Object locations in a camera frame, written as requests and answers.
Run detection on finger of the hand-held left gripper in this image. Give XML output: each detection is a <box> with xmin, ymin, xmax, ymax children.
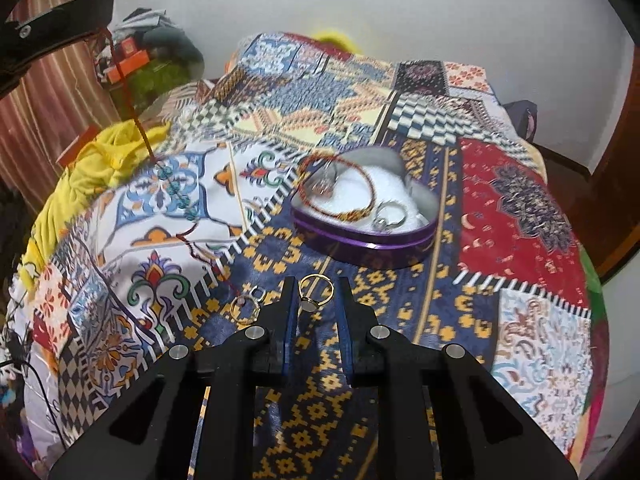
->
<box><xmin>0</xmin><ymin>0</ymin><xmax>116</xmax><ymax>97</ymax></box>

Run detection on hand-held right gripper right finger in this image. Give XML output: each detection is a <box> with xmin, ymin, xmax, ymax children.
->
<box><xmin>336</xmin><ymin>276</ymin><xmax>591</xmax><ymax>480</ymax></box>

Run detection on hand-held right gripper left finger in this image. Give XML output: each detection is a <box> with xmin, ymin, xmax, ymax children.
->
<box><xmin>47</xmin><ymin>276</ymin><xmax>299</xmax><ymax>480</ymax></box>

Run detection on gold ring with white stone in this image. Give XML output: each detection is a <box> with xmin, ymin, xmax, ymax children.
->
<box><xmin>298</xmin><ymin>274</ymin><xmax>335</xmax><ymax>314</ymax></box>

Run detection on purple heart-shaped tin box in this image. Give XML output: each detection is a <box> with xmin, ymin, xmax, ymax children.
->
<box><xmin>291</xmin><ymin>146</ymin><xmax>439</xmax><ymax>266</ymax></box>

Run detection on red cord necklace teal beads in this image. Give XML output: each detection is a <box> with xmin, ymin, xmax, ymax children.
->
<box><xmin>102</xmin><ymin>27</ymin><xmax>242</xmax><ymax>297</ymax></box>

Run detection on striped brown curtain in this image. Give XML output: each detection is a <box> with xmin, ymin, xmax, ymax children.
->
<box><xmin>0</xmin><ymin>0</ymin><xmax>124</xmax><ymax>213</ymax></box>

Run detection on orange box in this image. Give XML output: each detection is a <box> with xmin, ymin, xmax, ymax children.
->
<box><xmin>106</xmin><ymin>37</ymin><xmax>152</xmax><ymax>84</ymax></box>

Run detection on green cloth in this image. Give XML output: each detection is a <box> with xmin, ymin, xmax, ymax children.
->
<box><xmin>119</xmin><ymin>59</ymin><xmax>202</xmax><ymax>113</ymax></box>

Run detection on dark grey bag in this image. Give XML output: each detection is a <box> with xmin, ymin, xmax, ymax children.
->
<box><xmin>142</xmin><ymin>26</ymin><xmax>206</xmax><ymax>77</ymax></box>

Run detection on yellow cloth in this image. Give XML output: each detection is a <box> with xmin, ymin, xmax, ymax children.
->
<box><xmin>20</xmin><ymin>121</ymin><xmax>172</xmax><ymax>283</ymax></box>

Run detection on crystal drop earrings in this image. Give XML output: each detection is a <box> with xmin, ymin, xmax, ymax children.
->
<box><xmin>312</xmin><ymin>159</ymin><xmax>342</xmax><ymax>197</ymax></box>

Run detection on patchwork printed blanket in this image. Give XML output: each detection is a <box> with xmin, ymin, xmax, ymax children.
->
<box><xmin>20</xmin><ymin>32</ymin><xmax>609</xmax><ymax>480</ymax></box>

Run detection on dark purple bag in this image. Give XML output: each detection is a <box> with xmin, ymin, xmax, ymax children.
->
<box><xmin>502</xmin><ymin>101</ymin><xmax>539</xmax><ymax>144</ymax></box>

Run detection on yellow pillow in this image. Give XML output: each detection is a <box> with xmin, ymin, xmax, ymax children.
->
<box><xmin>312</xmin><ymin>29</ymin><xmax>364</xmax><ymax>54</ymax></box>

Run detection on gold ring with pink stone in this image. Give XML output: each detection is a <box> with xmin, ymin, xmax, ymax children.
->
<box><xmin>230</xmin><ymin>296</ymin><xmax>261</xmax><ymax>324</ymax></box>

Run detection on red beaded bracelet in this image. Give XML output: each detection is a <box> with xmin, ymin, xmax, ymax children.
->
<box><xmin>298</xmin><ymin>154</ymin><xmax>376</xmax><ymax>222</ymax></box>

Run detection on large silver ring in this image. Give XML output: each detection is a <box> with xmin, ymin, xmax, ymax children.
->
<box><xmin>381</xmin><ymin>201</ymin><xmax>409</xmax><ymax>227</ymax></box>

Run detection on black cable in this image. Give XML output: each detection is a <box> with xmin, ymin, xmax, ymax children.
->
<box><xmin>0</xmin><ymin>304</ymin><xmax>68</xmax><ymax>448</ymax></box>

